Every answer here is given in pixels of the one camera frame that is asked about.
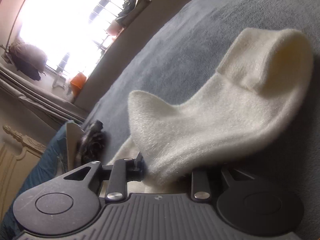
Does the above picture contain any cream white fuzzy sweater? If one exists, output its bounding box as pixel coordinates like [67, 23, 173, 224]
[114, 28, 313, 193]

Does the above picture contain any dark clothes pile on bed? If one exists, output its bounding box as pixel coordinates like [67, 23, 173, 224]
[74, 120, 106, 167]

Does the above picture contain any beige garment on bed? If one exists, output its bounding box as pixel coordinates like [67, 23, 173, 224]
[66, 122, 84, 171]

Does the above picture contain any grey window curtain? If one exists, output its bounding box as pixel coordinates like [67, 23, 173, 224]
[1, 66, 88, 130]

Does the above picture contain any cream carved wooden headboard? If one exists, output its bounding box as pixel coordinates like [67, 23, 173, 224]
[1, 125, 46, 219]

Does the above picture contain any orange box on windowsill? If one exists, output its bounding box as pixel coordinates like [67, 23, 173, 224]
[70, 73, 87, 97]

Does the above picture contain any grey fleece bed blanket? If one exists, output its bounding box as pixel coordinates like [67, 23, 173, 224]
[88, 0, 319, 239]

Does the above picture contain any metal window railing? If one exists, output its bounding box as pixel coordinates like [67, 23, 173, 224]
[47, 0, 126, 79]

